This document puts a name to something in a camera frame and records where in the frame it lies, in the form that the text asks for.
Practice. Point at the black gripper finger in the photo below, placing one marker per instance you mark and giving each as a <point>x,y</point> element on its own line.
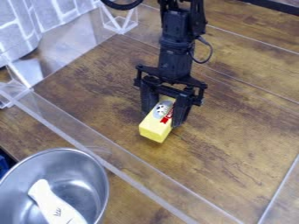
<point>150,98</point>
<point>182,108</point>

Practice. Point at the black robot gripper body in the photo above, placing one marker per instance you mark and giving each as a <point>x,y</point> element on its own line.
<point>171,77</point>

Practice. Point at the yellow butter block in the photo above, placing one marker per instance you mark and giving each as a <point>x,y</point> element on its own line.
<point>156,125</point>

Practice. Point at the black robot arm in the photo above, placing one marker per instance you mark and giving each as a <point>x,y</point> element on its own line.
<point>183,22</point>

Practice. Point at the clear acrylic barrier panel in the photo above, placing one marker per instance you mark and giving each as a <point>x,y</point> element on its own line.
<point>226,169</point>

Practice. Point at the silver metal bowl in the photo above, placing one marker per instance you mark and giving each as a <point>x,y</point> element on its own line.
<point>76,178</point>

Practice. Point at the grey brick pattern curtain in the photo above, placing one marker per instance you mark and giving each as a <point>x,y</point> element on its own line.
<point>26,19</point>

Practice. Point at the blue object at edge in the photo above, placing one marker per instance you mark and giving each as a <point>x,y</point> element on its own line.
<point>4,167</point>

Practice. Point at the white plastic spatula handle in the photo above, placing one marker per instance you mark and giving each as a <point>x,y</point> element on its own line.
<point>55,209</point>

